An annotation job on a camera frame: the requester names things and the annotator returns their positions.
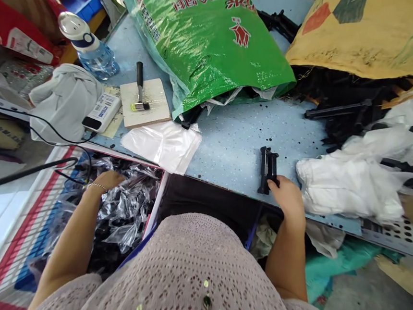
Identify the person's left hand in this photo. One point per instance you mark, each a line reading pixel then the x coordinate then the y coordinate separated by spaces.
pixel 108 180

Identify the person's right hand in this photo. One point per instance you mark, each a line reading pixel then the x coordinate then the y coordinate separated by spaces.
pixel 287 194

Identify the person's right fingers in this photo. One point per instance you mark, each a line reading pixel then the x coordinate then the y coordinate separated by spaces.
pixel 273 183

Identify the black folding tripod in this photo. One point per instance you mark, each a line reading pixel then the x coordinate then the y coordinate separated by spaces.
pixel 267 171

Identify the pile of white plastic bags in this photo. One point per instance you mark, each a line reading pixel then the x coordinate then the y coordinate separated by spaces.
pixel 367 172

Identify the teal woven sack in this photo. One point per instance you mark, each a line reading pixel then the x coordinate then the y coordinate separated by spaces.
pixel 341 268

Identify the pile of black tripods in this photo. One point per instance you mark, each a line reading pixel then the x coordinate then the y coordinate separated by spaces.
pixel 352 99

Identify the stack of clear plastic bags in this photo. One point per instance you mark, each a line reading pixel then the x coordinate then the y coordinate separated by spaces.
pixel 162 145

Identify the person's body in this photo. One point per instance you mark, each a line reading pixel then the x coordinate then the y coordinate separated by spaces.
pixel 192 276

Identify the white perforated basket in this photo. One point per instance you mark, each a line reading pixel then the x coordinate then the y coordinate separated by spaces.
pixel 407 230

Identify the square wooden board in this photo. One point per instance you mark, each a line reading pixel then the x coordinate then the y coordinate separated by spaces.
pixel 144 102

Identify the pile of bagged black parts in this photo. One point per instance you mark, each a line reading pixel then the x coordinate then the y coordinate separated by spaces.
pixel 122 209

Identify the green woven sack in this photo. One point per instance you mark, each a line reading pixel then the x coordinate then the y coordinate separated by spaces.
pixel 205 42

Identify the yellow woven sack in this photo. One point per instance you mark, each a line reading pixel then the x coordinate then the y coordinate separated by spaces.
pixel 368 35

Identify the white power bank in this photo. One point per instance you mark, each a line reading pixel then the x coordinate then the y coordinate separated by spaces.
pixel 103 111

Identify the grey cloth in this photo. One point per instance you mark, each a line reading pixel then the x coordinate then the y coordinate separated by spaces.
pixel 64 102

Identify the clear water bottle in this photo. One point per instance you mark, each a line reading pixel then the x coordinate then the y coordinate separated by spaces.
pixel 89 47

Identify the red white blue crate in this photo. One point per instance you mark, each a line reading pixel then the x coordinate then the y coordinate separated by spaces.
pixel 30 230

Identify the blue plastic bin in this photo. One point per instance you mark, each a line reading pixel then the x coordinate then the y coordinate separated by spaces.
pixel 80 1

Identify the red cardboard box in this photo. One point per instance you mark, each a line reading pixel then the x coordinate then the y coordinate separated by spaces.
pixel 16 31

